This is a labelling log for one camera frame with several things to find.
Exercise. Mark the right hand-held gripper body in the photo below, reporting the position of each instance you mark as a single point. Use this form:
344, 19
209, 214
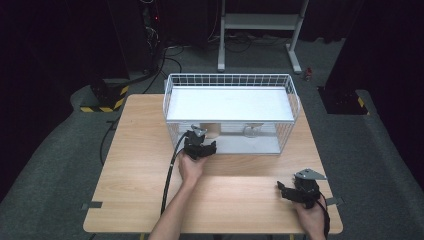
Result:
307, 188

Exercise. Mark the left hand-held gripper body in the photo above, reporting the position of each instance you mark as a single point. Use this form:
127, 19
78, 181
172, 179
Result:
193, 141

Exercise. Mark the person's left hand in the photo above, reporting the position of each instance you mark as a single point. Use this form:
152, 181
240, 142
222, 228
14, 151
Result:
191, 170

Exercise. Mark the person's right hand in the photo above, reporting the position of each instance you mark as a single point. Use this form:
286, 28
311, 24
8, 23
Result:
310, 220

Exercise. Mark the black yellow striped base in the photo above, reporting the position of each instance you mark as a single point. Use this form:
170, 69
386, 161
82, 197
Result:
343, 101
106, 96

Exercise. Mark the small red object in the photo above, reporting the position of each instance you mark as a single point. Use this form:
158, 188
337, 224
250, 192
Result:
308, 74

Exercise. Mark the dark equipment rack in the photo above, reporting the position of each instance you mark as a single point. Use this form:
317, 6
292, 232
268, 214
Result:
151, 33

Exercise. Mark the white metal stand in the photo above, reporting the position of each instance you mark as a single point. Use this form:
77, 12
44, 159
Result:
261, 23

